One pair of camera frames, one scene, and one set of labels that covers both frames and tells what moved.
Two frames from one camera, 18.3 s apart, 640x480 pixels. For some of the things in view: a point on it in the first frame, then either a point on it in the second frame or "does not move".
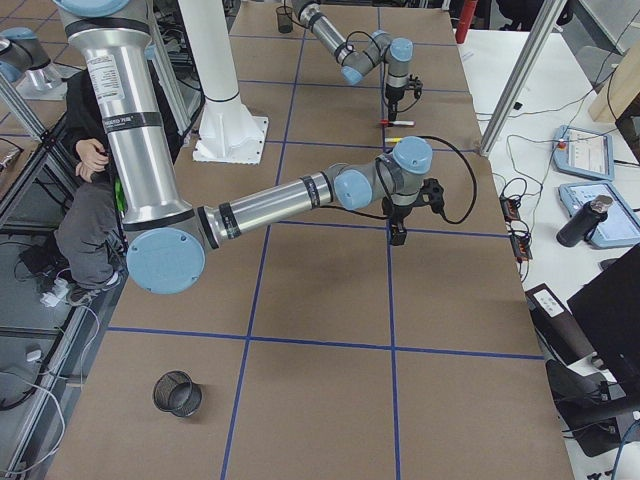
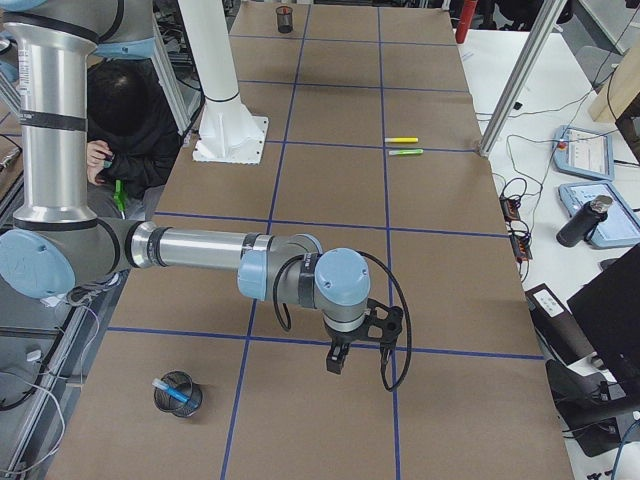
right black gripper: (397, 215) → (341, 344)
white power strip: (58, 293) does not move
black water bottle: (580, 226) does not move
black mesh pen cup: (285, 19) does not move
